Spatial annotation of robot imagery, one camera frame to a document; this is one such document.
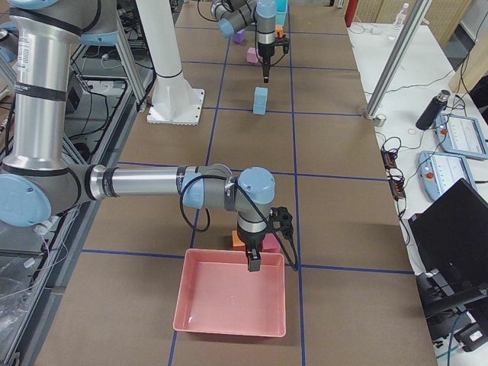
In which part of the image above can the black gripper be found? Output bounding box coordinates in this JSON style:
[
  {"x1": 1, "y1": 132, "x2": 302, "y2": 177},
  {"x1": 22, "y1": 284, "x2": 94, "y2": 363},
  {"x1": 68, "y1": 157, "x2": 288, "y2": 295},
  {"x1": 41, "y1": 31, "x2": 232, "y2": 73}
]
[
  {"x1": 245, "y1": 242, "x2": 262, "y2": 272},
  {"x1": 258, "y1": 43, "x2": 275, "y2": 83}
]

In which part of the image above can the light blue foam block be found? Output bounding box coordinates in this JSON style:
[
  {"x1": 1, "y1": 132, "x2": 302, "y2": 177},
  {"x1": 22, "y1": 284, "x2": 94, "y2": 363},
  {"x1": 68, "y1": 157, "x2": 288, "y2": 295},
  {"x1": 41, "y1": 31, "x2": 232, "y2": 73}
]
[
  {"x1": 254, "y1": 86, "x2": 268, "y2": 104},
  {"x1": 252, "y1": 101, "x2": 266, "y2": 115}
]

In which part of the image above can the orange foam block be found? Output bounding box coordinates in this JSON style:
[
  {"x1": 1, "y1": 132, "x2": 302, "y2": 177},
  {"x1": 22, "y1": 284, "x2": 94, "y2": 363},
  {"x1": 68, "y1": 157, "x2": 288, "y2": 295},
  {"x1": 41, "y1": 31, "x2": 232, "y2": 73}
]
[
  {"x1": 232, "y1": 230, "x2": 246, "y2": 251},
  {"x1": 275, "y1": 24, "x2": 285, "y2": 39}
]

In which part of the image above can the pink lilac foam block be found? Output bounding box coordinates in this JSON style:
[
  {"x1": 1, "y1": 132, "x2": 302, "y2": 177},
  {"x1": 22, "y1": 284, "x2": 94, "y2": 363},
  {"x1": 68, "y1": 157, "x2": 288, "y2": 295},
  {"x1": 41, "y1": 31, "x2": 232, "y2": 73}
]
[{"x1": 246, "y1": 47, "x2": 260, "y2": 64}]

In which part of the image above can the purple foam block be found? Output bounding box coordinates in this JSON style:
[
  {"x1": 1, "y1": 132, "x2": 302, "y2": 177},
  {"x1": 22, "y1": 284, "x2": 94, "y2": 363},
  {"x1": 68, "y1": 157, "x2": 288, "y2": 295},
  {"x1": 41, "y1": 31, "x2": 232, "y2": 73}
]
[{"x1": 232, "y1": 30, "x2": 246, "y2": 43}]

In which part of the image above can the pink plastic tray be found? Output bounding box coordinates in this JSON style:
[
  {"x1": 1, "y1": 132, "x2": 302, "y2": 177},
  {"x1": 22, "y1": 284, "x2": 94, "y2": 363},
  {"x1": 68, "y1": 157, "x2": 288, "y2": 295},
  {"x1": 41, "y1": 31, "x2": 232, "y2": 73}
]
[{"x1": 173, "y1": 249, "x2": 287, "y2": 337}]

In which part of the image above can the cyan plastic tray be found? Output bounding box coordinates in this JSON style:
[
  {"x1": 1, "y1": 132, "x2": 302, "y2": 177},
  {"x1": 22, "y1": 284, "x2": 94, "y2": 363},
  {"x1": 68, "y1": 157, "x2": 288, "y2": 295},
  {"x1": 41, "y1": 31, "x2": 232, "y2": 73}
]
[{"x1": 275, "y1": 0, "x2": 288, "y2": 25}]

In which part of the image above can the small silver tape roll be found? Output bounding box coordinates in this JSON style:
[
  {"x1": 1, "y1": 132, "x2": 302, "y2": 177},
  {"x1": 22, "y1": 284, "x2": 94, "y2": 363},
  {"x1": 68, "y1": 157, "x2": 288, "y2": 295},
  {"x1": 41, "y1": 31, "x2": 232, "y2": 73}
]
[{"x1": 373, "y1": 114, "x2": 387, "y2": 128}]

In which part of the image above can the black usb hub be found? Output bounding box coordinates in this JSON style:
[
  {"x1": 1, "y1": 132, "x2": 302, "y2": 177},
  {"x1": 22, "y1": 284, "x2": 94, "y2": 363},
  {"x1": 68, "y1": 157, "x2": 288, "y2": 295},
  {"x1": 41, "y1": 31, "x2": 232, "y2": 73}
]
[{"x1": 381, "y1": 150, "x2": 406, "y2": 201}]

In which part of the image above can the black water bottle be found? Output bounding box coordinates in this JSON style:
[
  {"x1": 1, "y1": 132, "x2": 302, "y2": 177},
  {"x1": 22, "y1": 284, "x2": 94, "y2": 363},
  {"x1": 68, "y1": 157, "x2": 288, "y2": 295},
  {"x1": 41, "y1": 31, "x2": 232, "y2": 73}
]
[{"x1": 416, "y1": 89, "x2": 451, "y2": 130}]

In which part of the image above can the teach pendant near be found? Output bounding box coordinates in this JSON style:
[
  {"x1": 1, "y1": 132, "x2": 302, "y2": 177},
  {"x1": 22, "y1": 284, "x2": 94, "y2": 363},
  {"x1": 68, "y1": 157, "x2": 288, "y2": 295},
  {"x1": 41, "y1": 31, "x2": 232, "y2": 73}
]
[{"x1": 419, "y1": 151, "x2": 477, "y2": 201}]

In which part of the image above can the teach pendant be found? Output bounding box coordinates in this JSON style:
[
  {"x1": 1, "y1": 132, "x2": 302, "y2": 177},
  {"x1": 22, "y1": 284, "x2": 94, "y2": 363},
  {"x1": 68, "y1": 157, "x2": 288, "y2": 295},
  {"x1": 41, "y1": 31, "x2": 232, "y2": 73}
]
[
  {"x1": 419, "y1": 151, "x2": 477, "y2": 201},
  {"x1": 435, "y1": 113, "x2": 487, "y2": 160}
]

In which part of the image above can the black laptop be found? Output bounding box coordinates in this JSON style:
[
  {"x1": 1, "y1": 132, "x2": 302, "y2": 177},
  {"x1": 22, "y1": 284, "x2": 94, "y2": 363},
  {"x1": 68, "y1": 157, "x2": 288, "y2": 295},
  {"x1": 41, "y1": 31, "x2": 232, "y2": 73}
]
[{"x1": 409, "y1": 178, "x2": 487, "y2": 284}]

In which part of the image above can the teach pendant far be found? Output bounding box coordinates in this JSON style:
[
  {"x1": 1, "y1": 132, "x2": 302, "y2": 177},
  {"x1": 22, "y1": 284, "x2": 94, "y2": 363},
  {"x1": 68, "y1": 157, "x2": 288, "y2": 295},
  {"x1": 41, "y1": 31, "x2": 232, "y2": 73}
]
[{"x1": 435, "y1": 113, "x2": 487, "y2": 160}]

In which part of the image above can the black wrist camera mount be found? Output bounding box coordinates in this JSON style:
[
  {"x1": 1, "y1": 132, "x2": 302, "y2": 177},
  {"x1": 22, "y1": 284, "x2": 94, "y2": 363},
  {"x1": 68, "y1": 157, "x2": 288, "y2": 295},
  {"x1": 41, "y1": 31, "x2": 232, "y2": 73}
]
[{"x1": 269, "y1": 207, "x2": 294, "y2": 240}]

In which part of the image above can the white camera mast base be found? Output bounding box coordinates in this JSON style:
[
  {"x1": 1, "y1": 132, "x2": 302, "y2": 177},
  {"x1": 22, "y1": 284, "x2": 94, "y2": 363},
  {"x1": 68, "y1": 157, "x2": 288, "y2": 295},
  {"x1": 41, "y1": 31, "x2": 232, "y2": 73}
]
[{"x1": 136, "y1": 0, "x2": 205, "y2": 126}]

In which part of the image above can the aluminium frame post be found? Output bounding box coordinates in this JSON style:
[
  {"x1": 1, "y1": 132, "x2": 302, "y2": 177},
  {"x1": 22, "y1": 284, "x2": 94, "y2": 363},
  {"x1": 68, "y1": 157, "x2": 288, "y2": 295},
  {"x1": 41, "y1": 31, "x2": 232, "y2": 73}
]
[{"x1": 363, "y1": 0, "x2": 432, "y2": 123}]

